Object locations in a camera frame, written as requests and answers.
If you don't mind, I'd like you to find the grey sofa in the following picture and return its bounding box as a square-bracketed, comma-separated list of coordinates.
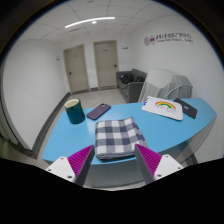
[115, 68, 148, 104]

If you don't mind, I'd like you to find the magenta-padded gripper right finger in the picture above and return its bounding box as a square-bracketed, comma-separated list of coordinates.
[133, 143, 185, 185]

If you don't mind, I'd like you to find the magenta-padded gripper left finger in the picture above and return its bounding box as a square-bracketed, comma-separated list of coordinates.
[45, 144, 96, 187]

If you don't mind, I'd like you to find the white covered chair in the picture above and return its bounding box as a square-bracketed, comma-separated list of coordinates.
[138, 68, 194, 103]

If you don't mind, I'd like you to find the beige door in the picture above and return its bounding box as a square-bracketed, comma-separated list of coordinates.
[63, 44, 90, 94]
[93, 40, 120, 90]

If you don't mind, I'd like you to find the dark flat tablet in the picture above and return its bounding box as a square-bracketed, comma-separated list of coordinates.
[173, 97, 198, 120]

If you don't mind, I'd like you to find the dark green mug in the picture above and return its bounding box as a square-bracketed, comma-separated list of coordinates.
[64, 98, 86, 125]

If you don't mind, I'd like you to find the purple smartphone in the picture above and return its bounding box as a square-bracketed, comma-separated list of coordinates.
[86, 103, 112, 121]

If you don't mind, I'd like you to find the grey white checked towel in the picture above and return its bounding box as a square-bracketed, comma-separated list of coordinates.
[94, 116, 149, 161]

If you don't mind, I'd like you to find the black bag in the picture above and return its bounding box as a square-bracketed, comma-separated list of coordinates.
[120, 73, 135, 85]

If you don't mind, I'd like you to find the wall logo lettering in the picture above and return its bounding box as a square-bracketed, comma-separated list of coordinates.
[143, 32, 194, 47]

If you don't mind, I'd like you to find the white card with rainbow print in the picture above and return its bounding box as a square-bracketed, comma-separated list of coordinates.
[141, 95, 185, 121]

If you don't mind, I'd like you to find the long ceiling light strip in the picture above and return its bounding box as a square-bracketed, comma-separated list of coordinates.
[64, 16, 116, 29]

